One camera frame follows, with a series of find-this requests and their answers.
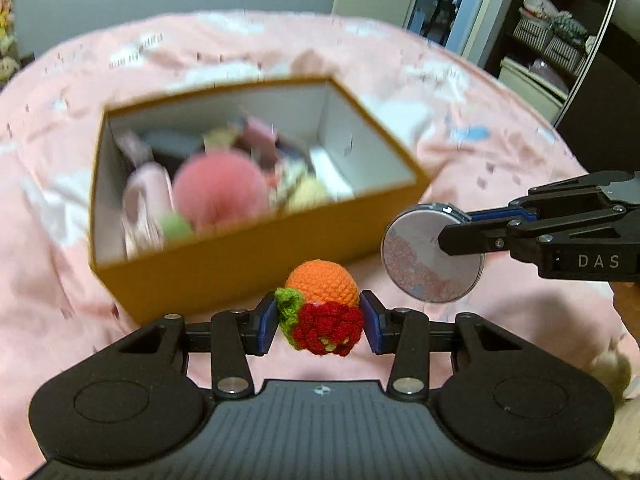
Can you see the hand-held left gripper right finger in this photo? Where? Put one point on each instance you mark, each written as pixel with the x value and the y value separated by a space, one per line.
pixel 372 322

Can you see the white storage bin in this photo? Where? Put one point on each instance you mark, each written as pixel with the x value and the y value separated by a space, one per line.
pixel 530 85

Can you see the pink handbag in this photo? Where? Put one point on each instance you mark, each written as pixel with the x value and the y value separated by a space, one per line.
pixel 145 200

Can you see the orange cardboard box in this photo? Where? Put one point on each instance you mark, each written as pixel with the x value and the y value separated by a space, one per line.
pixel 225 265

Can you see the pile of plush toys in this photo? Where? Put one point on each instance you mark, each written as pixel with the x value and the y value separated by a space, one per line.
pixel 6 35

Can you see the green soft item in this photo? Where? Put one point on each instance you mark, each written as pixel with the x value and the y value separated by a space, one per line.
pixel 175 225

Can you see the cream fluffy plush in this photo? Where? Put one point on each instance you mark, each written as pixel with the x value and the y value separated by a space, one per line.
pixel 612 372

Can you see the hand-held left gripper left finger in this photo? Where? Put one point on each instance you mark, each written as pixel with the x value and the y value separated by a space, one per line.
pixel 265 325

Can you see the pink fluffy pompom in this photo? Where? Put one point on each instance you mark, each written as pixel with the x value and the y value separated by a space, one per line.
pixel 220 190

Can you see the striped storage basket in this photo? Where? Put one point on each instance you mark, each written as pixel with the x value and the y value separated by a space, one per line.
pixel 565 52
pixel 534 32

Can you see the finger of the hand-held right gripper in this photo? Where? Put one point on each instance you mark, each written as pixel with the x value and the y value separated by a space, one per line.
pixel 495 215
pixel 475 239

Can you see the pink printed blanket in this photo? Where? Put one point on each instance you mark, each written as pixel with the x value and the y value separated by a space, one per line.
pixel 500 125

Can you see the orange crochet fruit with flower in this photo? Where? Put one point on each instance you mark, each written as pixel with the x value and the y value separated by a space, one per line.
pixel 322 280

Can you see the cream crochet ball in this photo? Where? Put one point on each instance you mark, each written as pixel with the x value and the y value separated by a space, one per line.
pixel 310 192

